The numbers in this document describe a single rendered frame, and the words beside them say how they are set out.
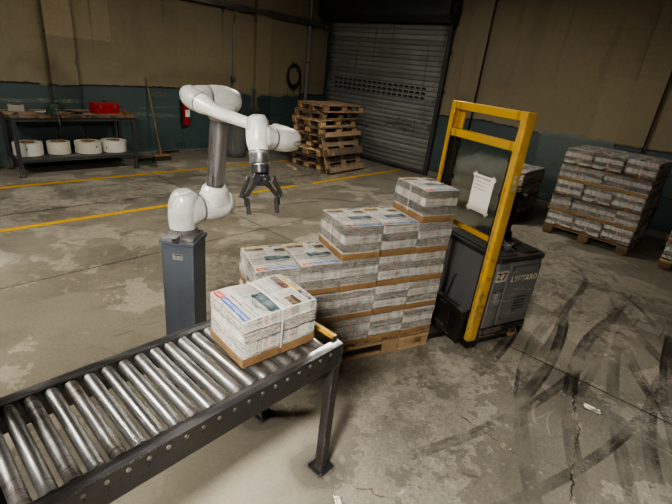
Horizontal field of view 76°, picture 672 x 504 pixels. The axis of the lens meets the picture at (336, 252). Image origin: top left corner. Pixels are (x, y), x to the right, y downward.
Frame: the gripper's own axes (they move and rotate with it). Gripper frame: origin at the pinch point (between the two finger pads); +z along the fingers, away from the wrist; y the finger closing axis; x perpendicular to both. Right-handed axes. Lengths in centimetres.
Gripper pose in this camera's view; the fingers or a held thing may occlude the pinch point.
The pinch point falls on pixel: (262, 211)
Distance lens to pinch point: 193.7
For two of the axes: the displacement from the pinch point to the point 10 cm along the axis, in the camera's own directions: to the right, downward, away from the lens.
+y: -8.2, 1.0, -5.6
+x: 5.6, 0.7, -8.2
